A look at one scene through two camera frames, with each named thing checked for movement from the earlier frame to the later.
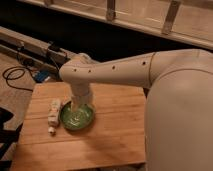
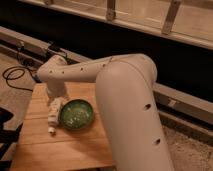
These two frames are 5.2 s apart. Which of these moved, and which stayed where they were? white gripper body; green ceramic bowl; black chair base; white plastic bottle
Moved: white gripper body
Stayed: black chair base; green ceramic bowl; white plastic bottle
